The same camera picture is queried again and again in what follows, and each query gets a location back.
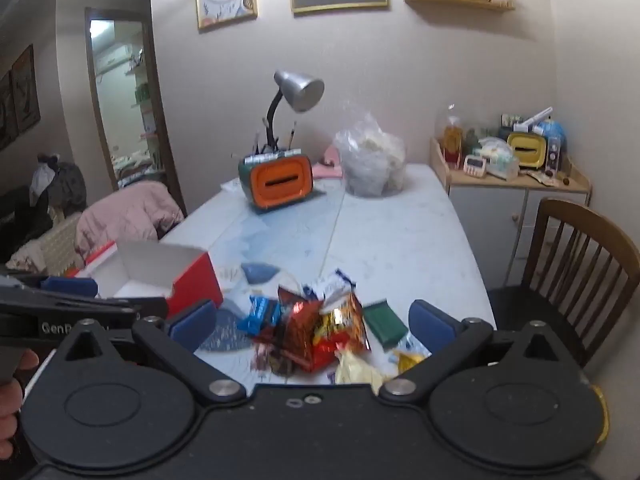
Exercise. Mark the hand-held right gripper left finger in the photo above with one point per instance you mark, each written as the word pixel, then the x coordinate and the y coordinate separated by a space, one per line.
pixel 192 324

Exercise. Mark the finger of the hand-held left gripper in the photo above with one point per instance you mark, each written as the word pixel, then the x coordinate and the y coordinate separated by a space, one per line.
pixel 145 306
pixel 70 286

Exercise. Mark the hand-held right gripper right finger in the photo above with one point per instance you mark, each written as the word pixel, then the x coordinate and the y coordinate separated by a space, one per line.
pixel 430 324

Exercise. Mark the light blue snack packet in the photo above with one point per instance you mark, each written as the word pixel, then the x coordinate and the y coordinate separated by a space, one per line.
pixel 412 344

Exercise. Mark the red cardboard box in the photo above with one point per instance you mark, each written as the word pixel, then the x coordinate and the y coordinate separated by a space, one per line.
pixel 195 280

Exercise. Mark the green snack packet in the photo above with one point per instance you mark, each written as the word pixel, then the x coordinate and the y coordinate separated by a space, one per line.
pixel 384 324

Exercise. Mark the blue striped snack packet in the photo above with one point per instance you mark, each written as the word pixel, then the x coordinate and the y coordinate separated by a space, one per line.
pixel 260 312

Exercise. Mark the pale yellow snack packet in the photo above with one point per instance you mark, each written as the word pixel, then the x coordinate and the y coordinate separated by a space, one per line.
pixel 357 367

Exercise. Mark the red yellow snack packet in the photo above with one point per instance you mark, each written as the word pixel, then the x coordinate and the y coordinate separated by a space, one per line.
pixel 342 327

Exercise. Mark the white blue snack packet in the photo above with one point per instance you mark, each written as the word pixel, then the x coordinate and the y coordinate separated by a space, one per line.
pixel 330 287

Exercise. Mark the person's left hand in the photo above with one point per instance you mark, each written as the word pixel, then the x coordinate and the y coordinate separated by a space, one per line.
pixel 10 410

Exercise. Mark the pink padded jacket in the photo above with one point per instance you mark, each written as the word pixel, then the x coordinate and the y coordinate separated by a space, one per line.
pixel 130 215

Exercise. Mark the wooden chair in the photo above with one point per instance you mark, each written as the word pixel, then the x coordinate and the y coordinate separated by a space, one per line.
pixel 530 305

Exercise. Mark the pile of dark clothes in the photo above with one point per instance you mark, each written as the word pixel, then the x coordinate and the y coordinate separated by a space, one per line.
pixel 62 180

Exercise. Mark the white wooden cabinet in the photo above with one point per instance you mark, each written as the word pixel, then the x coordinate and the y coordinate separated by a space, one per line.
pixel 485 215

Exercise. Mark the paper sheet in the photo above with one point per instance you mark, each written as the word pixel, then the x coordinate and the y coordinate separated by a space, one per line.
pixel 231 185

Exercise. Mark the white timer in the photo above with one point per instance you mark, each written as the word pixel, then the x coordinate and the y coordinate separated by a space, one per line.
pixel 475 166

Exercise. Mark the orange green tissue box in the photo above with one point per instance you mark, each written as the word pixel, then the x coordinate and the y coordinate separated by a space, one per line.
pixel 280 182

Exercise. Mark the clear plastic bag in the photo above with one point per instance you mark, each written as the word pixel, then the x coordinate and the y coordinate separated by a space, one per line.
pixel 370 160

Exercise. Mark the white tissue pack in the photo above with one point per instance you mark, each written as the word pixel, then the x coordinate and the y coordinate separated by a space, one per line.
pixel 502 164

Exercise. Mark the clear drink bottle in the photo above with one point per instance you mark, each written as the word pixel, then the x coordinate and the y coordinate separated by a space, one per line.
pixel 452 137

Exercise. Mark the yellow rimmed dark object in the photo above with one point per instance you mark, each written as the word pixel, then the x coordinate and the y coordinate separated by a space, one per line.
pixel 600 410

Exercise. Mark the yellow tissue box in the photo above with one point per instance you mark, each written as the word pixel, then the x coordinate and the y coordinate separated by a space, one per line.
pixel 525 152

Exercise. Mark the blue round pack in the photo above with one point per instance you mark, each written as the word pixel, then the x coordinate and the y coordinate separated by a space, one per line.
pixel 554 132

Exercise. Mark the white tube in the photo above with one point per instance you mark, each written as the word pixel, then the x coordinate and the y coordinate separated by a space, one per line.
pixel 537 117

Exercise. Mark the silver desk lamp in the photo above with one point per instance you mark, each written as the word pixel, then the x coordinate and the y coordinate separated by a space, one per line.
pixel 300 91

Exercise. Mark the wooden door frame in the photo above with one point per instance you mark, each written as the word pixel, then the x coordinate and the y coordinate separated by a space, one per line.
pixel 165 125

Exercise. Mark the dark framed wall picture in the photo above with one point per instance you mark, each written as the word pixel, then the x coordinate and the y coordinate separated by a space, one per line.
pixel 7 112
pixel 26 90

